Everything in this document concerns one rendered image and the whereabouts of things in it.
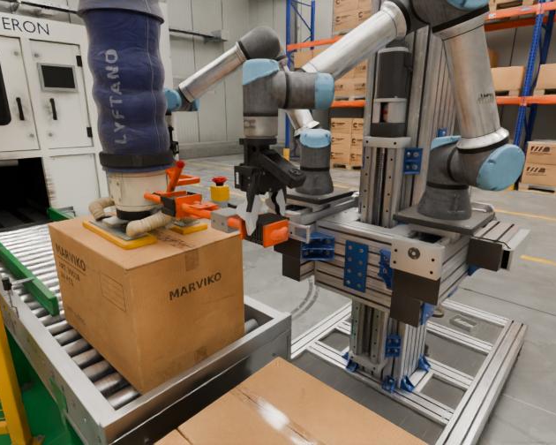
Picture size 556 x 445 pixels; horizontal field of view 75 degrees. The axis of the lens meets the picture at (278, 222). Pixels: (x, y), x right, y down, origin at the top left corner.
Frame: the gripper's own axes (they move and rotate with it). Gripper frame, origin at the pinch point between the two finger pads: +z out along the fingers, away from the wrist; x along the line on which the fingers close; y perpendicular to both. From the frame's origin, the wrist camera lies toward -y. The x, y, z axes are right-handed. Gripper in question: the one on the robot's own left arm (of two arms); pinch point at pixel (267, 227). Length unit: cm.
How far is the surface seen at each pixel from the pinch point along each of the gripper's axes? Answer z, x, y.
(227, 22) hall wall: -293, -744, 920
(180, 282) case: 22.6, 5.2, 30.8
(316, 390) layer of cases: 54, -17, -4
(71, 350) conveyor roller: 55, 26, 70
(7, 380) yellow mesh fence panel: 73, 43, 97
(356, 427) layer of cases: 53, -13, -19
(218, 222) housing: 0.8, 3.4, 13.8
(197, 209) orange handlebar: -0.5, 3.0, 23.3
